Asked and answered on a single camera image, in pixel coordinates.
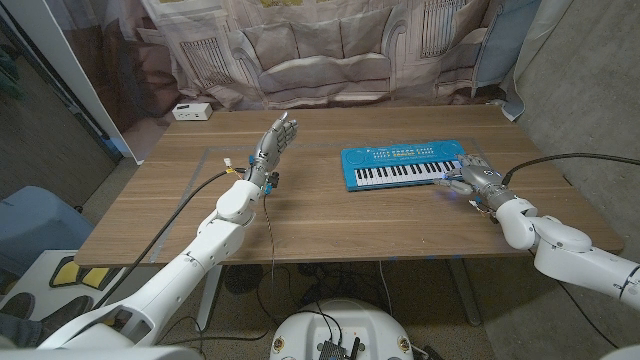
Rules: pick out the white table leg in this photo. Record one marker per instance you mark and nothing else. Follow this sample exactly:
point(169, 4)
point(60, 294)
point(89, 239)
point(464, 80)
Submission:
point(208, 295)

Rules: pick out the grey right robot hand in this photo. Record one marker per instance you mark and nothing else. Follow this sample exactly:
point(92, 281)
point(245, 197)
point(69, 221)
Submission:
point(480, 180)

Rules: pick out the printed sofa room backdrop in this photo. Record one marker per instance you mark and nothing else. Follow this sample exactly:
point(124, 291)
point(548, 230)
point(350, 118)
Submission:
point(320, 55)

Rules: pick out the white robot torso base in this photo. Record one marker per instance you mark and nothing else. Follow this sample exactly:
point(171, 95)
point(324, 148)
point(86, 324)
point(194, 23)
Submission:
point(345, 325)

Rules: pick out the white mat with yellow shapes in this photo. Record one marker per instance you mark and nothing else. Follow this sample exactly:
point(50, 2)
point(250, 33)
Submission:
point(35, 280)

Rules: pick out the dark shoe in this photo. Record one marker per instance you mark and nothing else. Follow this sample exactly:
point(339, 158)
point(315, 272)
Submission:
point(17, 305)
point(70, 310)

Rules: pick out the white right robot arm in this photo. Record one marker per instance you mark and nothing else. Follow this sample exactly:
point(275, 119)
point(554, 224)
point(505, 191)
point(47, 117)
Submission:
point(570, 250)

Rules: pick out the blue toy piano keyboard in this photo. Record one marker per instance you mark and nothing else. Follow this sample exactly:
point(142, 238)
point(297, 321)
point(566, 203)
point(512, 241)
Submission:
point(395, 170)

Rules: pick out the grey table leg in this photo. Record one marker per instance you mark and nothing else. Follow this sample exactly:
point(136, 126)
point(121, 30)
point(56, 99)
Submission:
point(464, 295)

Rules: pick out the black round fan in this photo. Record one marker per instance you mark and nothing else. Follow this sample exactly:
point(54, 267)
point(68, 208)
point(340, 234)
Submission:
point(243, 278)

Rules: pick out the blue plastic chair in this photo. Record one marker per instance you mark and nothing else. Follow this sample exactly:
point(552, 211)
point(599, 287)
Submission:
point(35, 225)

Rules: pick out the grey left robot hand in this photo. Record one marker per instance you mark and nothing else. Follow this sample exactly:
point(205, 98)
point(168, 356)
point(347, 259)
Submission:
point(272, 147)

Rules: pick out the white power strip box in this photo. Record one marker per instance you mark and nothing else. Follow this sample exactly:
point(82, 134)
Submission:
point(192, 111)

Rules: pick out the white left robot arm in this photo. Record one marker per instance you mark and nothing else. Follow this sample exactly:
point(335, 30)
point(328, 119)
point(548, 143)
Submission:
point(205, 255)

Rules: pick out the white board frame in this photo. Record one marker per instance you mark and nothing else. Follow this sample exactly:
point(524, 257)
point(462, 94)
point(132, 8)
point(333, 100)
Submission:
point(75, 75)

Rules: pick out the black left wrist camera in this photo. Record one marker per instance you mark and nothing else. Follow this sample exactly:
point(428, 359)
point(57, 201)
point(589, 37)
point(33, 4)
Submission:
point(273, 178)

